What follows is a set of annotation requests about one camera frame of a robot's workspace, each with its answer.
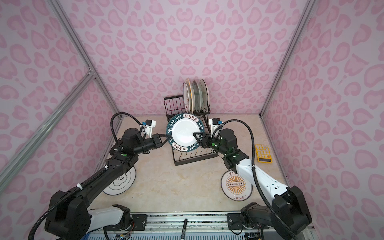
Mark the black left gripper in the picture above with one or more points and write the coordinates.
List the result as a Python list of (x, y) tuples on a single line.
[(157, 141)]

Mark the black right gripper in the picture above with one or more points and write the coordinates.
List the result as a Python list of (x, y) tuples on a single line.
[(206, 139)]

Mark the green-rim lettered white plate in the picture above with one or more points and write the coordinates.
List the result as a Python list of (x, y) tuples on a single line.
[(181, 128)]

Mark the orange sunburst plate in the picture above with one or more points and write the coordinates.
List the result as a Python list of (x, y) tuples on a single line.
[(186, 97), (236, 187)]

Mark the light blue flower plate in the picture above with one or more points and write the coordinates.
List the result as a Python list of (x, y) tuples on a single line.
[(198, 97)]

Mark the white floral speckled plate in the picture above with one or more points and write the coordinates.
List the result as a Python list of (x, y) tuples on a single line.
[(205, 95)]

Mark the cat pumpkin star plate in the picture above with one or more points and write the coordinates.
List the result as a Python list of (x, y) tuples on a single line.
[(192, 96)]

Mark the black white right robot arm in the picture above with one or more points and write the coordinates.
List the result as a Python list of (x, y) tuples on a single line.
[(285, 208)]

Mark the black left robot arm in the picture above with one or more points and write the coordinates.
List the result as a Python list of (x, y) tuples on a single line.
[(67, 216)]

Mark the black two-tier dish rack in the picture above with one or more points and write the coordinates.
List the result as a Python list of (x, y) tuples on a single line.
[(175, 105)]

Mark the yellow calculator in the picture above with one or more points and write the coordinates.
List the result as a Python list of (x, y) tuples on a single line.
[(263, 154)]

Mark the black marker pen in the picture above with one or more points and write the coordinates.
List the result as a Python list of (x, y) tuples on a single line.
[(183, 234)]

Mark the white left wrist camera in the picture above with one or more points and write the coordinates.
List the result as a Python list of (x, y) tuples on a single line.
[(148, 126)]

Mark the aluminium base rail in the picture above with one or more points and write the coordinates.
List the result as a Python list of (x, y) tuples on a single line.
[(180, 226)]

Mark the diagonal aluminium frame bar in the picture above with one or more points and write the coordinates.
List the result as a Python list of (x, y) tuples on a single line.
[(19, 160)]

